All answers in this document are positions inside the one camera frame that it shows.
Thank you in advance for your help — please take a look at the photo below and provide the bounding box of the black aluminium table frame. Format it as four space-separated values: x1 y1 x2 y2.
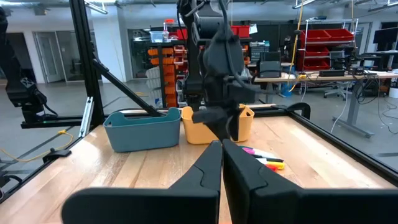
0 0 398 203

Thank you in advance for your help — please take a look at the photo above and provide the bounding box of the white office chair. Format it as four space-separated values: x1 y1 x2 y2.
323 79 351 101

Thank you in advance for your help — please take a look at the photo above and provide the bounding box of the yellow floor cable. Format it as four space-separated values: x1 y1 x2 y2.
0 129 74 164

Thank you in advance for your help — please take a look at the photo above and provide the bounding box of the shelf with orange bins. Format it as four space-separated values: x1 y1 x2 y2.
147 45 188 108

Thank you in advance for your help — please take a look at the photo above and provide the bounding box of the silver frame bracket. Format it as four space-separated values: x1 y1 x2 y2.
79 96 95 138

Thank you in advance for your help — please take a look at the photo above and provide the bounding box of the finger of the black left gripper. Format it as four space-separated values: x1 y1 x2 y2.
231 106 242 141
191 106 233 142

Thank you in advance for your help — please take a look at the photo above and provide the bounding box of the yellow cap white marker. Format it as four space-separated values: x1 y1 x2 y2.
255 157 285 171

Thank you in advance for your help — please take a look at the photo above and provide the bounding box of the long wooden work table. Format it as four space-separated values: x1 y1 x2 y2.
253 70 398 139

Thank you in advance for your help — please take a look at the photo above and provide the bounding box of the clear plastic storage box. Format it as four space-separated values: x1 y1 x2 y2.
149 30 170 44

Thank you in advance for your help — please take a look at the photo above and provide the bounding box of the black cap white marker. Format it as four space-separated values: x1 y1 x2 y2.
252 154 285 164

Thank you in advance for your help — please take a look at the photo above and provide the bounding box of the black table clamp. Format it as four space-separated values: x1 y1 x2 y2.
42 148 73 163

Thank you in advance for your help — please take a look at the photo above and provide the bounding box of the black equipment box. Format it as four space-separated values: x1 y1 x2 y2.
257 51 282 79

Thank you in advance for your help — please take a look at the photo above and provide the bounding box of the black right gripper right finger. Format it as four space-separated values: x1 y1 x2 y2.
222 138 398 224

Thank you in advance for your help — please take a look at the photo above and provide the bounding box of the pink cap white marker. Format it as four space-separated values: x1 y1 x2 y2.
241 147 280 159

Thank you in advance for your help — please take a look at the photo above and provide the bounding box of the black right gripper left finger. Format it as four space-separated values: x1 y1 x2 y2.
60 140 224 224

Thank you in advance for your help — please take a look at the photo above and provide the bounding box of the yellow plastic bin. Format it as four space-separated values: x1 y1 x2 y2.
181 104 255 146

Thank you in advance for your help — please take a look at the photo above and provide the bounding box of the rack with red bins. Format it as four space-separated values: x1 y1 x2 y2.
297 18 357 73

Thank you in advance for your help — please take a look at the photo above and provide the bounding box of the teal plastic bin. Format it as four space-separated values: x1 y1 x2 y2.
103 107 182 154

